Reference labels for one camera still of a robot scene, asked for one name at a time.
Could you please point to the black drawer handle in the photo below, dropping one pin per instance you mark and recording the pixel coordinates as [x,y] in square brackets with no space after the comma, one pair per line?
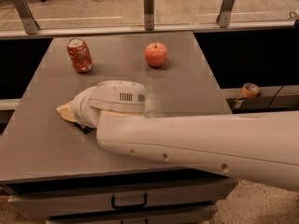
[128,201]

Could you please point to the lower grey drawer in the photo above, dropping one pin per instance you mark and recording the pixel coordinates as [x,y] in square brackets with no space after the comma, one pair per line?
[193,214]

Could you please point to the right metal bracket post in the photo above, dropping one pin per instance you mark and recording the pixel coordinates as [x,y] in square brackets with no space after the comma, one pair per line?
[224,16]

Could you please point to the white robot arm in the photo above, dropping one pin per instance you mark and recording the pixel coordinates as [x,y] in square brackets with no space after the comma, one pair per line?
[258,147]

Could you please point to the metal bracket post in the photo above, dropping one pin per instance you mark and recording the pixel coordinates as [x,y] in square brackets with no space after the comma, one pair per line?
[224,16]
[148,6]
[27,19]

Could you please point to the left metal bracket post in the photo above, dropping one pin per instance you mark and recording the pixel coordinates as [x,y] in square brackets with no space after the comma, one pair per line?
[27,19]

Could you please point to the red soda can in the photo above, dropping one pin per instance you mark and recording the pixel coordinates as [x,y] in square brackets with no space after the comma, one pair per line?
[79,54]

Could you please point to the orange tape roll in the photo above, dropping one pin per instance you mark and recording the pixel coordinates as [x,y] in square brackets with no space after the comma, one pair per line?
[251,90]

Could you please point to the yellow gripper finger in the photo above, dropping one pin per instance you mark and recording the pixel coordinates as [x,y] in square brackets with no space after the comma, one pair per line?
[65,111]

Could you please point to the middle metal bracket post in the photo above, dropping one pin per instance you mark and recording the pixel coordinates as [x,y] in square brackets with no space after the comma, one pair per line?
[148,6]

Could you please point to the red apple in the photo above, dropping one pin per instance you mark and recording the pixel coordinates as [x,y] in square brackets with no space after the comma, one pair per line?
[156,54]

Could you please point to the black rxbar chocolate wrapper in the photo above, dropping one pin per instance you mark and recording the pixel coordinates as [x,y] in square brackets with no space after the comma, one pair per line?
[84,129]

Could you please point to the upper grey drawer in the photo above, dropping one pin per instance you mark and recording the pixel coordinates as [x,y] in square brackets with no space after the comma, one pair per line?
[71,202]

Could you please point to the grey drawer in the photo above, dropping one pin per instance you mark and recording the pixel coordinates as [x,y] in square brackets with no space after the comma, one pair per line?
[71,202]
[193,214]

